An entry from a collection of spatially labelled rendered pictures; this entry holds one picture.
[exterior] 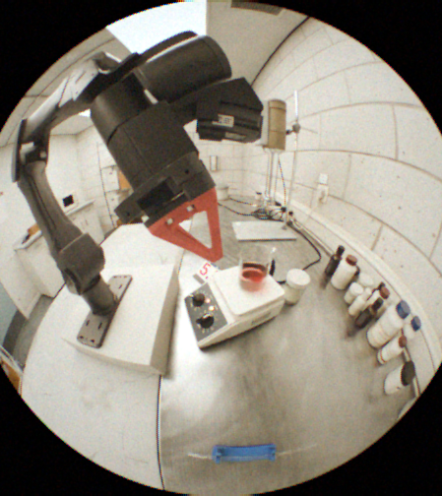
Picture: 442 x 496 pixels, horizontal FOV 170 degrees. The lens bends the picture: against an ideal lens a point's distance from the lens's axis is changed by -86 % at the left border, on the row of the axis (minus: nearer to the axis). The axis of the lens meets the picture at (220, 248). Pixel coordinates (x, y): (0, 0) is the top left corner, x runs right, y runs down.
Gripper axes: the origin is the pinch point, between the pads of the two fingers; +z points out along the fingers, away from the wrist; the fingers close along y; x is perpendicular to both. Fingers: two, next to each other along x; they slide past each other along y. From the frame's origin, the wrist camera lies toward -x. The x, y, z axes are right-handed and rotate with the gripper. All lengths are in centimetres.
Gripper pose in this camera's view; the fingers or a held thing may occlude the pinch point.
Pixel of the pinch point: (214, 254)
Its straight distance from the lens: 15.9
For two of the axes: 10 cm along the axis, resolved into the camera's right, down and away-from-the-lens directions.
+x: -8.6, 4.9, 1.0
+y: -1.6, -4.5, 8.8
